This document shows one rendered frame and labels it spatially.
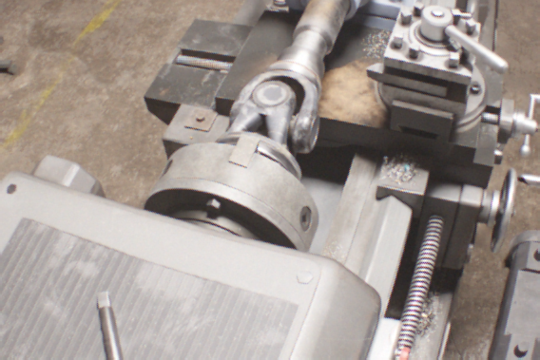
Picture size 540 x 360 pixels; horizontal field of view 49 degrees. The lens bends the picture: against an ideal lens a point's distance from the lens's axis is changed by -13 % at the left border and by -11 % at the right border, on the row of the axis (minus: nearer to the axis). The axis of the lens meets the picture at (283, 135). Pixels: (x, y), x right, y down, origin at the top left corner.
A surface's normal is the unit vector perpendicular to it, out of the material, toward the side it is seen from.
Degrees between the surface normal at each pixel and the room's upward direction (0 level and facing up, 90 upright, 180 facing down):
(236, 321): 0
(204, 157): 13
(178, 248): 0
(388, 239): 36
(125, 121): 0
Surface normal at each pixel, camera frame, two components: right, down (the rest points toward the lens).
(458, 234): -0.31, 0.71
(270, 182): 0.46, -0.47
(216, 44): -0.06, -0.68
